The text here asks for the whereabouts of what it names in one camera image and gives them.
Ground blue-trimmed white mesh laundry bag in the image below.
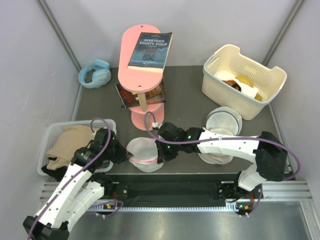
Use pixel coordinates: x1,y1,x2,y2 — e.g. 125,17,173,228
205,106,243,136

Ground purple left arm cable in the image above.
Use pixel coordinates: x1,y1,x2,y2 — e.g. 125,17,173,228
26,117,124,240

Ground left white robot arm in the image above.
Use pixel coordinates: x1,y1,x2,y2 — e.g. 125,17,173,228
23,128,132,240

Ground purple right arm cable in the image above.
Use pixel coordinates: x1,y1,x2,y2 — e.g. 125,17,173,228
144,111,302,217

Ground white perforated plastic basket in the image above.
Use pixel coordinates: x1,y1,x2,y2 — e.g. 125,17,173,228
37,119,117,176

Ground Nineteen Eighty-Four paperback book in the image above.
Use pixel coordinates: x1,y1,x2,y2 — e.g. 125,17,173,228
127,32,173,73

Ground light blue headphones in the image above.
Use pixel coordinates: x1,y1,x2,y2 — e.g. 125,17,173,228
78,59,112,89

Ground beige-trimmed white mesh laundry bag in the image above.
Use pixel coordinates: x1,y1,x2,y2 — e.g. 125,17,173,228
198,127,238,165

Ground clothes pile in cream basket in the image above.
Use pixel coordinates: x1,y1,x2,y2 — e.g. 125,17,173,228
214,70,263,102

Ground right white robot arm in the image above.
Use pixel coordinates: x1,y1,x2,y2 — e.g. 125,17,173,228
152,122,288,198

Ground dark paperback book lower shelf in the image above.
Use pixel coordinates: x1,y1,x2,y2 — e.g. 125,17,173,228
115,80,167,109

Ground pink-trimmed white mesh laundry bag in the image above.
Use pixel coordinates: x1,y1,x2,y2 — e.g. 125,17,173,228
126,137,164,173

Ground cream perforated laundry basket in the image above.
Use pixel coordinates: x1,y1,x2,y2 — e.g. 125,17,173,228
202,44,287,121

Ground pink two-tier wooden shelf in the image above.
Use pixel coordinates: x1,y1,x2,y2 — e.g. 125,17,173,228
118,24,165,131

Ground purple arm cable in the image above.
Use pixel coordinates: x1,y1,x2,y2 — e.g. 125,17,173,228
26,117,124,240
144,111,302,217

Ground black garment in white basket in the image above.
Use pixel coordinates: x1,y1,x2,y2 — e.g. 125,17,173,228
41,165,67,178

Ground beige folded garment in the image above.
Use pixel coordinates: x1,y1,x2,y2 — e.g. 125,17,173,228
45,125,94,170

